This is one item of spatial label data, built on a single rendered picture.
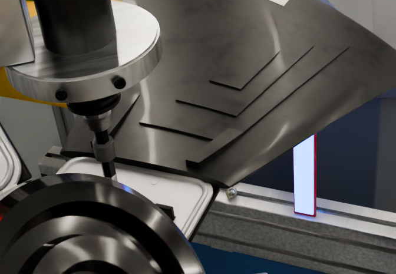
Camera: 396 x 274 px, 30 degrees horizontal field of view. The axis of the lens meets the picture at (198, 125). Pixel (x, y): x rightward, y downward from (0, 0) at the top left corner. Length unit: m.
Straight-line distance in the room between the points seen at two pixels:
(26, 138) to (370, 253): 0.92
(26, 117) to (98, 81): 1.27
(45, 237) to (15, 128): 1.26
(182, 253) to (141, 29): 0.10
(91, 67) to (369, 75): 0.25
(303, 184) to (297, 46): 0.32
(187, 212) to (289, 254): 0.52
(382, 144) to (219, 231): 0.25
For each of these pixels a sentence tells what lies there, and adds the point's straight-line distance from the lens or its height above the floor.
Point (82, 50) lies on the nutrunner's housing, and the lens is 0.32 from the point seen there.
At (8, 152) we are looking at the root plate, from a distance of 0.32.
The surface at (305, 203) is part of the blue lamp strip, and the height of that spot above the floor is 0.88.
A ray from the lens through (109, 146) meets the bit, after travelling 0.36.
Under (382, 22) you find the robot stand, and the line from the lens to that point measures 1.05.
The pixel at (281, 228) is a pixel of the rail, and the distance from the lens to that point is 0.86.
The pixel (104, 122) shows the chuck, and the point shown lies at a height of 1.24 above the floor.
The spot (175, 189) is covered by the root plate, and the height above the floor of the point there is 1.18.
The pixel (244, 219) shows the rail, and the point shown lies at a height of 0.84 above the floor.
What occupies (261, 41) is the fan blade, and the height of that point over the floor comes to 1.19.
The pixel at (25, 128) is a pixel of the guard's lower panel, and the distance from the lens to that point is 1.57.
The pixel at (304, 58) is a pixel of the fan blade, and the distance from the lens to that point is 0.50.
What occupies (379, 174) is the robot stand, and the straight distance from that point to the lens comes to 1.03.
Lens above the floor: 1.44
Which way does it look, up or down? 36 degrees down
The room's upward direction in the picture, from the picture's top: 7 degrees counter-clockwise
